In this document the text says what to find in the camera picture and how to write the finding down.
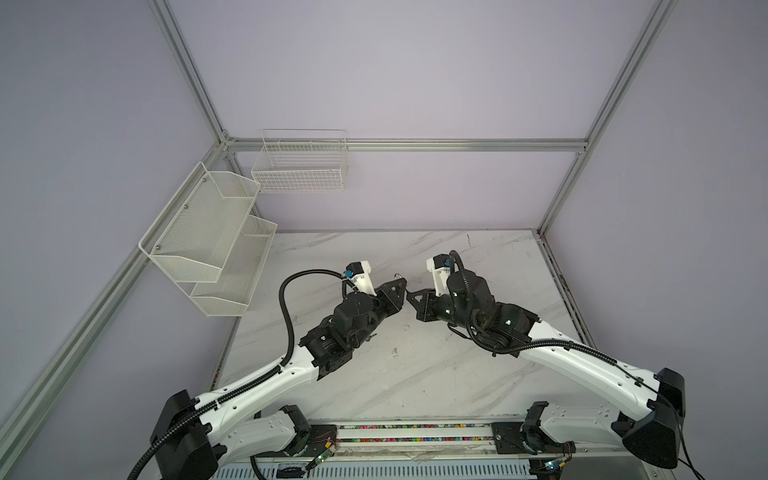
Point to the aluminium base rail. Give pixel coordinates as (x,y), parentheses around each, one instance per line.
(456,441)

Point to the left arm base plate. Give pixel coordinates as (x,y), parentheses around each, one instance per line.
(312,441)

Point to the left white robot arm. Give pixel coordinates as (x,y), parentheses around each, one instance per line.
(195,436)

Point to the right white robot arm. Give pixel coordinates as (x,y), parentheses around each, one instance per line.
(640,410)

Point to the upper white mesh shelf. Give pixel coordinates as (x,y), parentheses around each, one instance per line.
(191,240)

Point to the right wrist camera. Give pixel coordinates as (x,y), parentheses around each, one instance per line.
(440,268)

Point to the lower white mesh shelf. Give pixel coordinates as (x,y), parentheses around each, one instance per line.
(232,294)

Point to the white wire basket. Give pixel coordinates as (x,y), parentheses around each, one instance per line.
(301,161)

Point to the white mesh shelf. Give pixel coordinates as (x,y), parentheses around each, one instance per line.
(232,294)
(191,240)

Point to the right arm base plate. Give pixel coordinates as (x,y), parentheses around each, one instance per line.
(517,438)

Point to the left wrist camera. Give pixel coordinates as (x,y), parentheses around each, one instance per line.
(359,274)

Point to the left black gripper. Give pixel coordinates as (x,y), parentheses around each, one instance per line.
(391,301)

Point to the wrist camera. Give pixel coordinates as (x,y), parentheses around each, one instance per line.
(359,274)
(440,268)

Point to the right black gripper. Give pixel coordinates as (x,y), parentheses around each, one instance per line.
(421,306)

